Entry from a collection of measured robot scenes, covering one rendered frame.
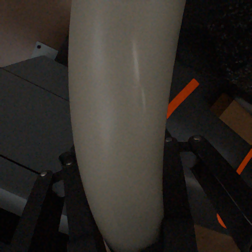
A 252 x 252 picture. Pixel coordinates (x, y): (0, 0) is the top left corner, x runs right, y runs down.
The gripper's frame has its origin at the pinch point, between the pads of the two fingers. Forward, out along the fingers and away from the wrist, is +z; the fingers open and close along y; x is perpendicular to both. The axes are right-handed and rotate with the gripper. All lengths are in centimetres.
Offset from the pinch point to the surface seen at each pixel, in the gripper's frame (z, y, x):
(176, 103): 79, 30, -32
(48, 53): 85, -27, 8
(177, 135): 79, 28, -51
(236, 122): 65, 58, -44
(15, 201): 4.6, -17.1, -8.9
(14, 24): 87, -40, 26
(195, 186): 77, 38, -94
